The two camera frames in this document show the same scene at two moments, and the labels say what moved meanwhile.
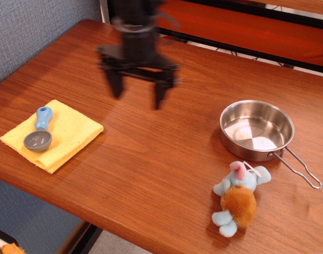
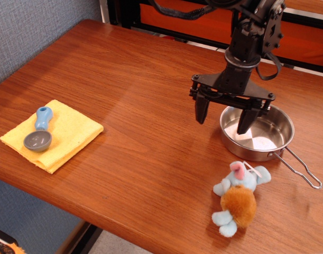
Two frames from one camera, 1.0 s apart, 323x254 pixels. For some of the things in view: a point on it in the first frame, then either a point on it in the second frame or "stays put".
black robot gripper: [139, 55] to [232, 85]
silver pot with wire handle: [255, 130] stays put
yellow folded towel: [71, 132] stays put
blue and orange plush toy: [238, 201] stays put
